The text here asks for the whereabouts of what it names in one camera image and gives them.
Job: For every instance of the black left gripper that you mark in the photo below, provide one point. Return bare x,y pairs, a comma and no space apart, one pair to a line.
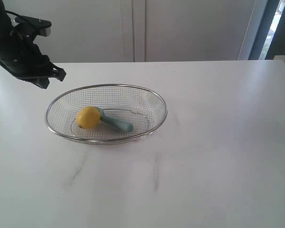
23,59

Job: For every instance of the yellow lemon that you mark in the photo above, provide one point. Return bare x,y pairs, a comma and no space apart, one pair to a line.
88,117

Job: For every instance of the teal handled peeler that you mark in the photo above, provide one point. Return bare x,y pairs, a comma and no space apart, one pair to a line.
122,125

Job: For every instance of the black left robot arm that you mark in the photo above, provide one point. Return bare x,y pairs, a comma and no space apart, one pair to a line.
18,53

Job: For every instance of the white cabinet doors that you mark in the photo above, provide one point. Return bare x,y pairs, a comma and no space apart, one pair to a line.
144,30

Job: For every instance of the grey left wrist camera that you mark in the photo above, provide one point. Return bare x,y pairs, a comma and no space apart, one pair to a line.
33,27

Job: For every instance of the metal wire mesh basket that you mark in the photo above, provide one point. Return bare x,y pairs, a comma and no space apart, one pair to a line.
143,108

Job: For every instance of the dark window frame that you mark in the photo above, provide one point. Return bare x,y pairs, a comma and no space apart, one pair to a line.
277,46

